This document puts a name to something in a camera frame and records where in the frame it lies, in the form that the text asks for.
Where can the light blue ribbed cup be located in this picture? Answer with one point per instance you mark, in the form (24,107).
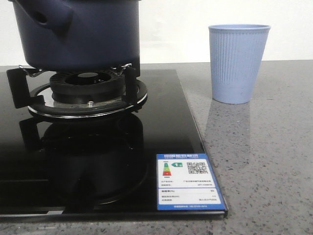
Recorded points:
(236,52)

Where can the black pot support grate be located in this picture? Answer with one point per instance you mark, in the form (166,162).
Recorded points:
(40,102)

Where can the dark blue cooking pot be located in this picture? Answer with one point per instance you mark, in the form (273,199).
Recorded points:
(78,35)

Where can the blue energy label sticker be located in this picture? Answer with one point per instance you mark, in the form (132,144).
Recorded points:
(186,182)

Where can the black glass gas stove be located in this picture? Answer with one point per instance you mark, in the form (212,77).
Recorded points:
(88,168)

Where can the black gas burner head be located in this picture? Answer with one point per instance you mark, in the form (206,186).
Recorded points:
(80,88)

